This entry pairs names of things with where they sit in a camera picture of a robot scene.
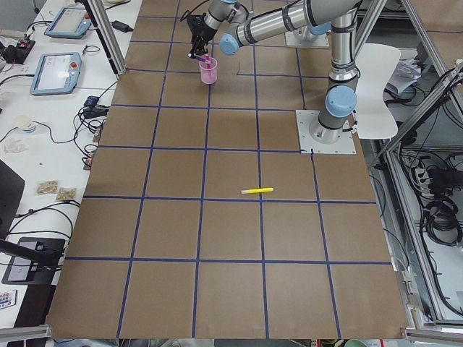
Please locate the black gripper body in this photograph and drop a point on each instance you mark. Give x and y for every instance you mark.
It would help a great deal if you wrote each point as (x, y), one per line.
(203, 33)

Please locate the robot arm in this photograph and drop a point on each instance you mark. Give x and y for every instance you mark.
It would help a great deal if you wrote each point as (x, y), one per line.
(308, 22)

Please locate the pink mesh cup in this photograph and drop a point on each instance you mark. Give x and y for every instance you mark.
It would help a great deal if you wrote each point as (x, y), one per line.
(208, 76)

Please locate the black power adapter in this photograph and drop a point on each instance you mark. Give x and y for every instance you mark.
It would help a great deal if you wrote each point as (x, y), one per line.
(120, 26)

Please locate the blue teach pendant far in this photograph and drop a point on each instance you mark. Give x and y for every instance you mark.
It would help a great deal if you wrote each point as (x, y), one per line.
(70, 22)

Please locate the blue teach pendant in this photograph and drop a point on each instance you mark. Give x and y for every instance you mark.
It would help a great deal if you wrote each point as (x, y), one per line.
(70, 22)
(56, 74)

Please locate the blue teach pendant near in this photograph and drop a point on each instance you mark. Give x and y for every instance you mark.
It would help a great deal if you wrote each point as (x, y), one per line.
(56, 74)

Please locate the yellow highlighter pen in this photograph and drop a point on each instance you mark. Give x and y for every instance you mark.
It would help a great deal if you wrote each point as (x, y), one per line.
(257, 190)

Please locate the white chair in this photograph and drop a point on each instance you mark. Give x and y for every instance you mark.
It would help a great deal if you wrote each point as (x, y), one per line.
(376, 63)

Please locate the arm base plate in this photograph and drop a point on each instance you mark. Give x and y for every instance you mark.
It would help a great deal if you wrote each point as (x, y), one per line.
(311, 41)
(315, 139)

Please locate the aluminium frame post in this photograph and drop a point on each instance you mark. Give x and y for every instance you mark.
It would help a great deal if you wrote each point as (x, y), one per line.
(105, 33)

